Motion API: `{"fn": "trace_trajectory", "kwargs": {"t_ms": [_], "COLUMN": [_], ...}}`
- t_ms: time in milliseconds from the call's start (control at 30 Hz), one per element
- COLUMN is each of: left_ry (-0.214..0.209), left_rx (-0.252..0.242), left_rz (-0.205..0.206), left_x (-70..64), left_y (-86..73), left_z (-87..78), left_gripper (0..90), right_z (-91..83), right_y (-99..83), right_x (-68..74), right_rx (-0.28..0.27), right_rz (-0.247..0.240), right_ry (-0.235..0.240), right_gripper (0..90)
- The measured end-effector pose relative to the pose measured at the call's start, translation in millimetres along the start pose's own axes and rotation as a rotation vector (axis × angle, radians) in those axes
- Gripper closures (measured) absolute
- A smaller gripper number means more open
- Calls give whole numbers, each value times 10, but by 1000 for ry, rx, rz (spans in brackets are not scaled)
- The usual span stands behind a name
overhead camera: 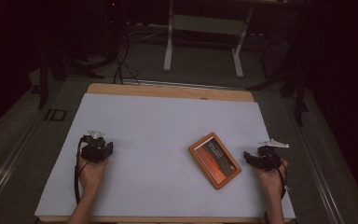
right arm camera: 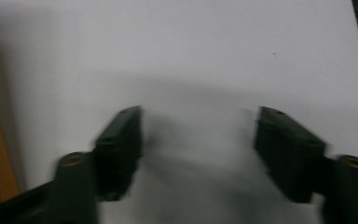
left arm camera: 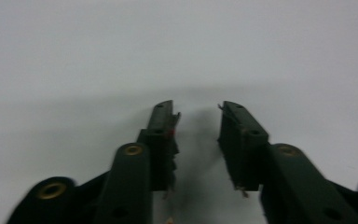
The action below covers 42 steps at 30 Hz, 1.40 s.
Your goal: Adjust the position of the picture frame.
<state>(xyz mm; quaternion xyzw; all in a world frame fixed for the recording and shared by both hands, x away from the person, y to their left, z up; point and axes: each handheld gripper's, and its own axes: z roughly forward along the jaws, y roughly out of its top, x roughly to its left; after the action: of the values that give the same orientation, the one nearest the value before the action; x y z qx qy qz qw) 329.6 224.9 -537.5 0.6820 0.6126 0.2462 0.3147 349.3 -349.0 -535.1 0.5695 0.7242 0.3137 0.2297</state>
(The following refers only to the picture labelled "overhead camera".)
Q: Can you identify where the person's left hand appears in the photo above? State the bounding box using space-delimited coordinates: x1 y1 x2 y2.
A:
78 155 110 194

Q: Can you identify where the bundle of black floor cables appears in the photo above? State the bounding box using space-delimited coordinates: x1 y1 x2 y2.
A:
103 18 142 86

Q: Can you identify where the black floor socket box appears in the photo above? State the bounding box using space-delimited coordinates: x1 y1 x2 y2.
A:
44 108 68 122

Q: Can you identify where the wooden picture frame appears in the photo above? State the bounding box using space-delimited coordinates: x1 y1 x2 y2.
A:
187 132 242 191

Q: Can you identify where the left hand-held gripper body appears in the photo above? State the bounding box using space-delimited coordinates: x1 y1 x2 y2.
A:
79 129 115 164

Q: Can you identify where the person's right hand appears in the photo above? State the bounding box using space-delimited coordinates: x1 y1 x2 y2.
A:
254 158 290 200

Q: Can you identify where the white metal desk frame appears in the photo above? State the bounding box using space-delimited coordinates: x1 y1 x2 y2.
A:
162 0 256 79

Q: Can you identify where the black metal stand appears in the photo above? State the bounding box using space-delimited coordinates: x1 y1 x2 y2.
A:
247 18 310 127
36 18 106 110

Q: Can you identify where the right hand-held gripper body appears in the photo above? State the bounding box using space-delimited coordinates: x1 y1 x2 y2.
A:
251 138 290 172

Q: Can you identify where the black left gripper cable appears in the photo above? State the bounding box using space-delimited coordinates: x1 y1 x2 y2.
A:
73 138 90 205

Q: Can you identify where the white table mat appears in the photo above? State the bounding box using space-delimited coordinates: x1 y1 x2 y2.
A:
34 92 296 219

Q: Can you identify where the metal floor rail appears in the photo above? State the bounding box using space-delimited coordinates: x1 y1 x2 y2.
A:
0 118 46 216
287 99 348 224

